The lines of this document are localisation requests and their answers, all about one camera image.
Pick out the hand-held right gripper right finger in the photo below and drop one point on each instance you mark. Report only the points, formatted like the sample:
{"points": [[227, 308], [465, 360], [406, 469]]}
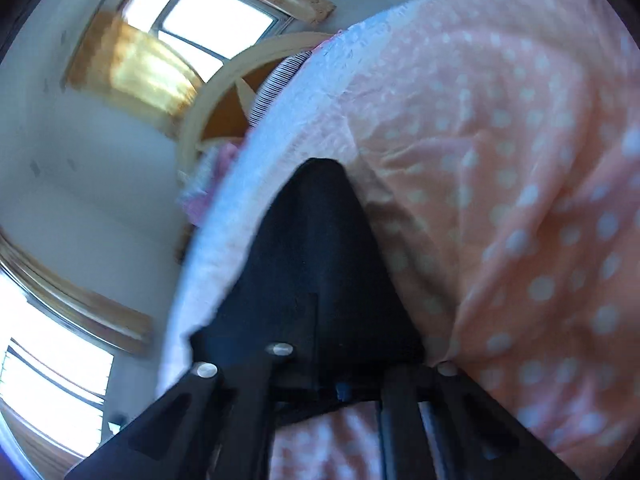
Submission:
{"points": [[395, 420]]}

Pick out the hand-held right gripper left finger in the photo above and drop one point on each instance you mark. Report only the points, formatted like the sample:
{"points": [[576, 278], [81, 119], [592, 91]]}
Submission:
{"points": [[265, 385]]}

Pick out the black pants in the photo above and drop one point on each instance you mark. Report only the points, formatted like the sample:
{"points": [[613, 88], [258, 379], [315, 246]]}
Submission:
{"points": [[320, 260]]}

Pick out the side window curtain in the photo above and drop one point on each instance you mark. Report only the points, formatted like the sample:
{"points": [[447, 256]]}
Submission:
{"points": [[75, 295]]}

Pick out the side window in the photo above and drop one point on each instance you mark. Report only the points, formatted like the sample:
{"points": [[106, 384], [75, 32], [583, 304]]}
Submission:
{"points": [[45, 360]]}

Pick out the pink folded blanket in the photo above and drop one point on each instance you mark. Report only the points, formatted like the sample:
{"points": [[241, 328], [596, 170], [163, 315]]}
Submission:
{"points": [[220, 160]]}

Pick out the polka dot bedsheet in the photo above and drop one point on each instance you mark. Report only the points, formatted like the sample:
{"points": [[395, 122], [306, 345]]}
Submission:
{"points": [[475, 160]]}

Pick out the cream wooden headboard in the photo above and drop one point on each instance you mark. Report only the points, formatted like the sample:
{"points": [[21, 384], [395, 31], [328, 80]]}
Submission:
{"points": [[220, 115]]}

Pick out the striped pillow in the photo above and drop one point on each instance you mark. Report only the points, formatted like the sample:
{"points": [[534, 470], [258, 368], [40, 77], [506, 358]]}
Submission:
{"points": [[277, 85]]}

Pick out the wide yellow curtain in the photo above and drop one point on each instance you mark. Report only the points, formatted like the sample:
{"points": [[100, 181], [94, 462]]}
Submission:
{"points": [[135, 70]]}

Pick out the window behind headboard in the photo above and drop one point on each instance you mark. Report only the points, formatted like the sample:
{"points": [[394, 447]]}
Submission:
{"points": [[215, 20]]}

